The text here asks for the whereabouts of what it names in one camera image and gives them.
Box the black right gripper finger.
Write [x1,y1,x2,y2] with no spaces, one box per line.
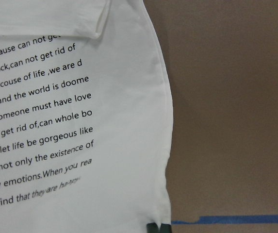
[146,223,172,233]

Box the white long-sleeve printed shirt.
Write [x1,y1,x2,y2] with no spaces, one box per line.
[0,0,173,233]

